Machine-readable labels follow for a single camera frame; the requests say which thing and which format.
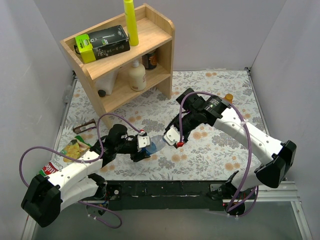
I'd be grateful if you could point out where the blue label water bottle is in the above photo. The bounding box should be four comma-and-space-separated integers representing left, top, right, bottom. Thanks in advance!
145, 135, 166, 155

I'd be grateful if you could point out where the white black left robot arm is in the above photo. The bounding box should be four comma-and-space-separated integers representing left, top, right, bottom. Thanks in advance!
21, 124, 151, 228

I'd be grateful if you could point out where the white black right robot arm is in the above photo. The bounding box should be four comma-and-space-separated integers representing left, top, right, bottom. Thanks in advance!
164, 88, 297, 199

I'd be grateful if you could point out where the cream lotion pump bottle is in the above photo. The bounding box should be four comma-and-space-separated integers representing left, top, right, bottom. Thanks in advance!
128, 59, 147, 92

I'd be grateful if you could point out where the yellow tall bottle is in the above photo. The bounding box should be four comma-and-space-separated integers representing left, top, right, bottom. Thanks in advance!
123, 0, 139, 46

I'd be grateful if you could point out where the floral patterned table mat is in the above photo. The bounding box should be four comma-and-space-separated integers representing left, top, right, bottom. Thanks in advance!
53, 69, 286, 181

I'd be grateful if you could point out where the brown chocolate bar wrapper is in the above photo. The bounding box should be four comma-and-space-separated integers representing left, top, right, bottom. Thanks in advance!
72, 119, 97, 134

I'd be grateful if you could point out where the chips snack bag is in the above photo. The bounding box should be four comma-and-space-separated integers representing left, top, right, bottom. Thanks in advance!
38, 135, 91, 177

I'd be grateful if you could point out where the wooden shelf unit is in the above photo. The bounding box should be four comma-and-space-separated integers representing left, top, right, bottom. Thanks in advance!
60, 3, 175, 116

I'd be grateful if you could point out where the white jug black cap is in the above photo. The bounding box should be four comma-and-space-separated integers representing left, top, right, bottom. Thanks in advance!
95, 70, 118, 98

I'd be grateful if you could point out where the dark jar on shelf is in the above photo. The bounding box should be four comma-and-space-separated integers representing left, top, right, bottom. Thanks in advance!
142, 50, 157, 71

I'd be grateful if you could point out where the black green product box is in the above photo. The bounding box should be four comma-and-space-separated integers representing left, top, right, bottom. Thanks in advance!
74, 25, 131, 64

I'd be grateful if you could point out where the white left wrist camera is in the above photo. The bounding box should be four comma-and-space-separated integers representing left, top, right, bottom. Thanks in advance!
136, 130, 151, 152

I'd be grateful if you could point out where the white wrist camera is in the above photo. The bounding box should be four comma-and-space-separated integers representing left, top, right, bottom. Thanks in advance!
163, 126, 185, 148
136, 130, 151, 152

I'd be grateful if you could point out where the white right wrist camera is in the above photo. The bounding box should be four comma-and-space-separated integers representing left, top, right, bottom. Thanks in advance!
163, 126, 185, 148

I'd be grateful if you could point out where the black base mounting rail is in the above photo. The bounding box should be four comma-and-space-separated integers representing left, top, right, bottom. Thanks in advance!
84, 179, 256, 218

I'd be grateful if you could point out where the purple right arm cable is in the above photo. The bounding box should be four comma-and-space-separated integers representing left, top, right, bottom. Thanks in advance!
176, 91, 260, 217

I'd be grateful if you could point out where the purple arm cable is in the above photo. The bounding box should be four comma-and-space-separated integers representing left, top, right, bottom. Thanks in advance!
176, 91, 260, 217
19, 113, 146, 229

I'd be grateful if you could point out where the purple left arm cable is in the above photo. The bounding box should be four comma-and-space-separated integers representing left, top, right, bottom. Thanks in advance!
19, 113, 146, 229

